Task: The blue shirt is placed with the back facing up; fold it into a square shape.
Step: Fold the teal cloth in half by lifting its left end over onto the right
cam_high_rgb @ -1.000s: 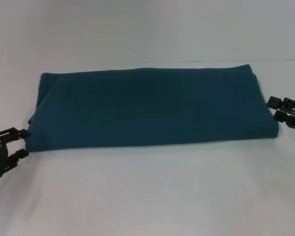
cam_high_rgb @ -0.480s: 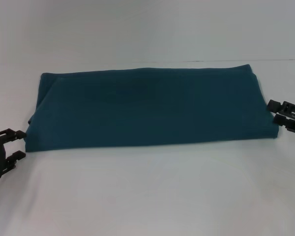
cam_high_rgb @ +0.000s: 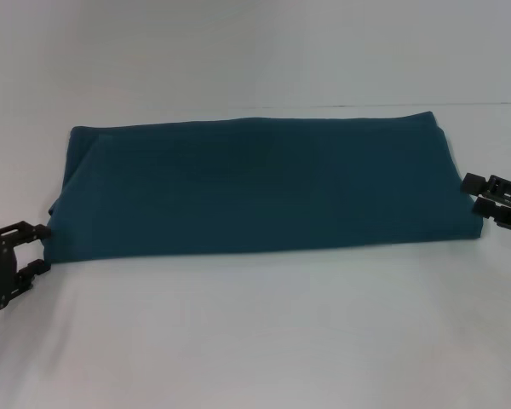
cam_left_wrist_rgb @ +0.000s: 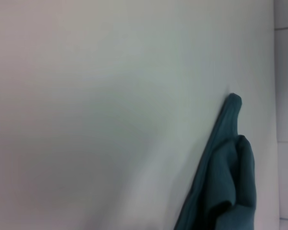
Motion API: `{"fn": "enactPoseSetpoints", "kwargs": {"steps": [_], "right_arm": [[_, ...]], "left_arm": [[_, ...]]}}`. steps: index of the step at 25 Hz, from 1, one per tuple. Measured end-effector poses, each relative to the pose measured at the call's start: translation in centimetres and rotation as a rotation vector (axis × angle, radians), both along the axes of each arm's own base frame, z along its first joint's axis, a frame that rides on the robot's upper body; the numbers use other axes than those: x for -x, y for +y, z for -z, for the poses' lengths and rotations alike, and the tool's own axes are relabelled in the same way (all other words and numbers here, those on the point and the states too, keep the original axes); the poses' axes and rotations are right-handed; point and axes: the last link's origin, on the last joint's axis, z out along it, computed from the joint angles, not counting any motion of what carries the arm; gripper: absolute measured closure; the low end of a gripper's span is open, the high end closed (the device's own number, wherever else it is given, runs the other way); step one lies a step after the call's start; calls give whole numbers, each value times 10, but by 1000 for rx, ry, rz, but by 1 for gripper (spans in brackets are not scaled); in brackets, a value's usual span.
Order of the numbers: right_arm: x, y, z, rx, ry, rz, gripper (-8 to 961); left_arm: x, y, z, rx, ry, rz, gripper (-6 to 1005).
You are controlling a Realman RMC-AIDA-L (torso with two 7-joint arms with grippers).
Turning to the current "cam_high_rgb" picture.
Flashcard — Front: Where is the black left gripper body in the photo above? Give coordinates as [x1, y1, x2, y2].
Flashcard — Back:
[0, 228, 21, 313]

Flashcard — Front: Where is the teal blue shirt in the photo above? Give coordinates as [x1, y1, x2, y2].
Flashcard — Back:
[46, 111, 483, 266]

